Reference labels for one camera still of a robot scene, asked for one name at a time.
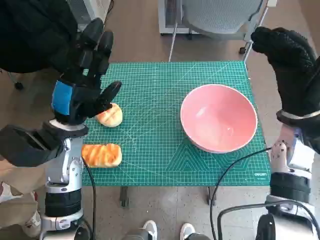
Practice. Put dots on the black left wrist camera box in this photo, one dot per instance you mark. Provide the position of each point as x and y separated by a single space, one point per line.
25 145

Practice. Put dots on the round toy bread bun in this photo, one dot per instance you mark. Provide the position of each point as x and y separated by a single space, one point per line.
112 117

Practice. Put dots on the grey mesh chair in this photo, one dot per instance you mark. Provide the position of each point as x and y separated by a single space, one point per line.
220 15

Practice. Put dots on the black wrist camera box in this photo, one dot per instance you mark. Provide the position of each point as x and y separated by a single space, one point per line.
25 145
312 140

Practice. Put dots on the rectangular orange toy bread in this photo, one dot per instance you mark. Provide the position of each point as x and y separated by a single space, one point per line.
102 155

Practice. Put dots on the bare black robot left hand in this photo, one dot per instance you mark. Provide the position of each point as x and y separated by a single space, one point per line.
82 100

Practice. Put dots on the white grilled floor unit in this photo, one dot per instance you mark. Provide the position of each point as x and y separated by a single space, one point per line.
96 10
165 15

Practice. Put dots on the white shoe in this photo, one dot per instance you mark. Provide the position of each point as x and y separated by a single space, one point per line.
187 231
150 230

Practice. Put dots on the pink bowl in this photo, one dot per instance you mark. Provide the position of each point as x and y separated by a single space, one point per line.
217 117

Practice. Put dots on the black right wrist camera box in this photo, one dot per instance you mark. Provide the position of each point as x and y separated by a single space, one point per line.
312 140

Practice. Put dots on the black gloved robot right hand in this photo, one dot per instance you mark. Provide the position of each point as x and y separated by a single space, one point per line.
292 70

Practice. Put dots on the green cutting mat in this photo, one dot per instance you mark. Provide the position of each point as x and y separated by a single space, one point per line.
155 100

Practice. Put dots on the black table leg with caster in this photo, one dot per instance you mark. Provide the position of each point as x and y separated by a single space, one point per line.
124 197
211 196

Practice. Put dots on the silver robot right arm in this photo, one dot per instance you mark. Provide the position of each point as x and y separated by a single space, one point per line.
285 160

